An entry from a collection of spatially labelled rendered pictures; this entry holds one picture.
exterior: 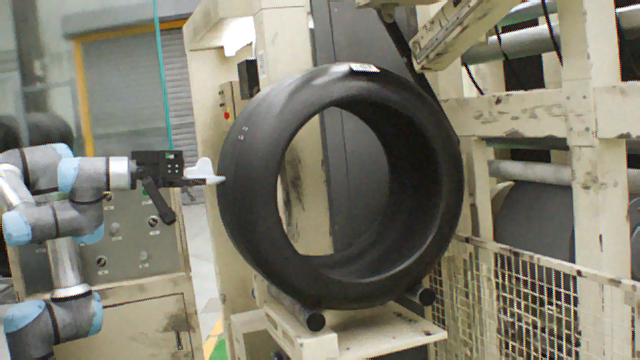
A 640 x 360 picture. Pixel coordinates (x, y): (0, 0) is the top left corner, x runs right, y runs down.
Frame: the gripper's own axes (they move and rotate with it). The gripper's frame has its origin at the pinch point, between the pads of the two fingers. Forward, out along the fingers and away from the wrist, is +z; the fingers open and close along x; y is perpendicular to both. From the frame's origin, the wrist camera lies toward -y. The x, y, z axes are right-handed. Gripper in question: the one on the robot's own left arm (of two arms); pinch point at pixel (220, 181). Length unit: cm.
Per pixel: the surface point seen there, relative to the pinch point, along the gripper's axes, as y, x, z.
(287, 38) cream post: 37, 26, 23
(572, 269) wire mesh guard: -17, -41, 64
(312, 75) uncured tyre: 23.3, -8.9, 19.1
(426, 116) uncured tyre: 14.5, -11.8, 45.4
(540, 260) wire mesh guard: -17, -31, 64
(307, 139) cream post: 9.3, 26.2, 28.5
